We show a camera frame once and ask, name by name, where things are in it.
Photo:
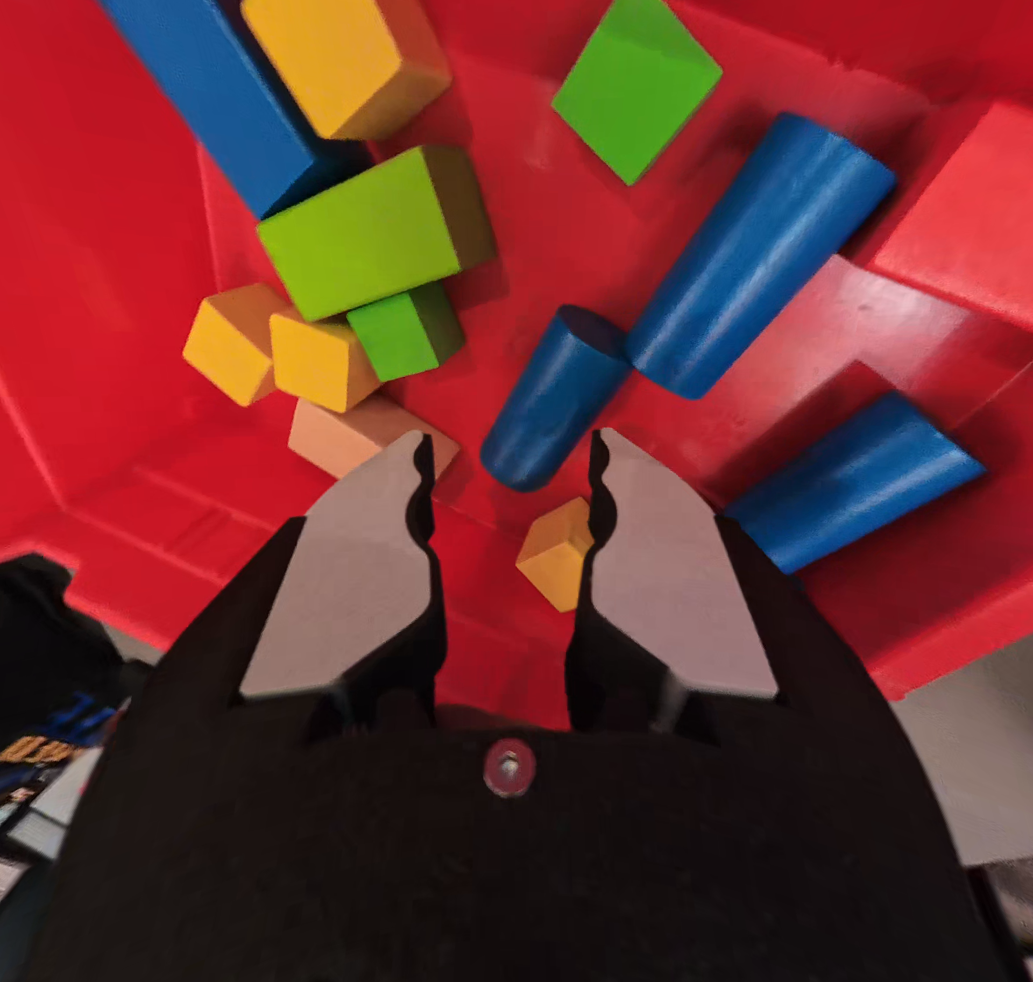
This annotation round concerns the long green wooden block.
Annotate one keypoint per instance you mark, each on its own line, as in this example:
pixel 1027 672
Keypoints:
pixel 372 232

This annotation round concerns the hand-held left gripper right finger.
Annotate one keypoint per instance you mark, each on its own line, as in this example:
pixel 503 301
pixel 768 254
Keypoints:
pixel 681 592

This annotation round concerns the red plastic bin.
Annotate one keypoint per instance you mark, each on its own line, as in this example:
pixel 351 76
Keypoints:
pixel 807 47

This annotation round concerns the yellow wooden cube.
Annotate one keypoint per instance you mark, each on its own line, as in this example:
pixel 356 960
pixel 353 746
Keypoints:
pixel 320 361

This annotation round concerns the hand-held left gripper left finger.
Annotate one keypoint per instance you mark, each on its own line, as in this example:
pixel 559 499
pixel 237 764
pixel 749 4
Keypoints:
pixel 342 592

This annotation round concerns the green wooden cube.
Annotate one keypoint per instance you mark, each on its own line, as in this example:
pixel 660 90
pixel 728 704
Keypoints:
pixel 635 76

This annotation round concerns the blue wooden cylinder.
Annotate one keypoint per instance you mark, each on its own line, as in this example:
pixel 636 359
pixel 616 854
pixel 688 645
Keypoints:
pixel 856 482
pixel 552 398
pixel 759 256

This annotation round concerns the natural wooden block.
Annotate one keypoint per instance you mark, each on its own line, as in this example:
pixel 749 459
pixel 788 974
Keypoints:
pixel 363 437

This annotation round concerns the small green wooden block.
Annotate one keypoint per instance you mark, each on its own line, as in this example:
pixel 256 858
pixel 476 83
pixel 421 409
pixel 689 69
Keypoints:
pixel 404 332

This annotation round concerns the red wooden block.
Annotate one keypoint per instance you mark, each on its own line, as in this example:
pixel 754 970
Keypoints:
pixel 961 208

